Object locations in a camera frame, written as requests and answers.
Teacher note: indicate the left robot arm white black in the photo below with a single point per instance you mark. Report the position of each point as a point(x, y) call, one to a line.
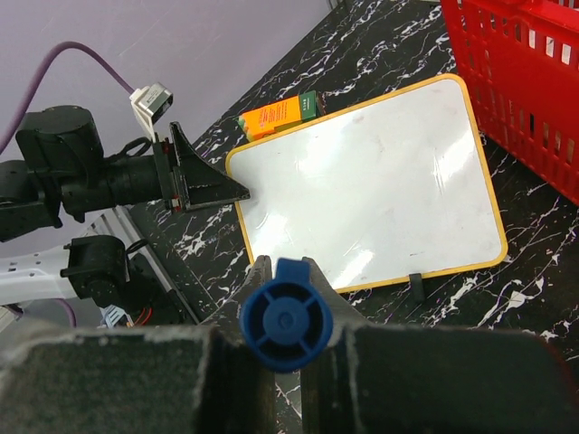
point(64, 169)

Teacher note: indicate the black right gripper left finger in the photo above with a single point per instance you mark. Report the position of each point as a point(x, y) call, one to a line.
point(151, 379)

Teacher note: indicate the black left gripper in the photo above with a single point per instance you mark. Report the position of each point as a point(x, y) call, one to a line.
point(187, 182)

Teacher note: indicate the orange green sponge pack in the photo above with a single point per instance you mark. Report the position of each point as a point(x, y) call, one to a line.
point(281, 115)

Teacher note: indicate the white marker blue cap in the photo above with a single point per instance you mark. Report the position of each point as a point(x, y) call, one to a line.
point(286, 322)

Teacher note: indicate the white board yellow frame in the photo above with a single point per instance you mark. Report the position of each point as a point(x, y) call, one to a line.
point(394, 186)

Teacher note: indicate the red plastic shopping basket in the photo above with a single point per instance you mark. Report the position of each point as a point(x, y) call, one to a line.
point(519, 60)

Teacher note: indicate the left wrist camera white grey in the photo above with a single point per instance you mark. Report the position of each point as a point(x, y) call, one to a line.
point(149, 104)

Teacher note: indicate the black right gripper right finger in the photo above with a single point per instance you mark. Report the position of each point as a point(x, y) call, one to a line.
point(409, 379)

